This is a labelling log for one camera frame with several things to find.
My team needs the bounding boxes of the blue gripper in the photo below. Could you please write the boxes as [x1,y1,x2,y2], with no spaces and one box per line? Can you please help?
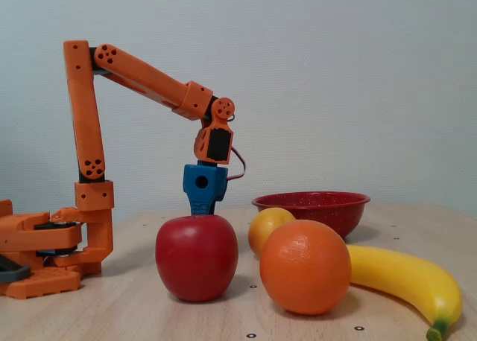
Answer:
[182,163,230,217]

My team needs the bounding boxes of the red speckled bowl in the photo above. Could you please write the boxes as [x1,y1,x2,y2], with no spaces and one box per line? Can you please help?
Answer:
[250,191,371,241]

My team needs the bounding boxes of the red apple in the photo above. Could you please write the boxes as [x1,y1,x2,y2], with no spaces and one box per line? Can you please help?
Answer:
[154,214,240,303]

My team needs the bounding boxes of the orange fruit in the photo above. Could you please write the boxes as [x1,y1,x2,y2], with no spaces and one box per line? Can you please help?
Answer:
[259,218,353,316]

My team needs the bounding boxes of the dark grey table clamp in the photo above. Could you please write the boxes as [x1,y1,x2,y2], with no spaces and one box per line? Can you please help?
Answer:
[0,254,32,284]

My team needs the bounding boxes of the yellow banana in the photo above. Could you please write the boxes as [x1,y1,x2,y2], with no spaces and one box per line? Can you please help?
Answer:
[346,244,464,341]

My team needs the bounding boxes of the red white servo cable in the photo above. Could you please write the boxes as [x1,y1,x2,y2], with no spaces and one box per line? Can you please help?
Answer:
[226,146,247,182]

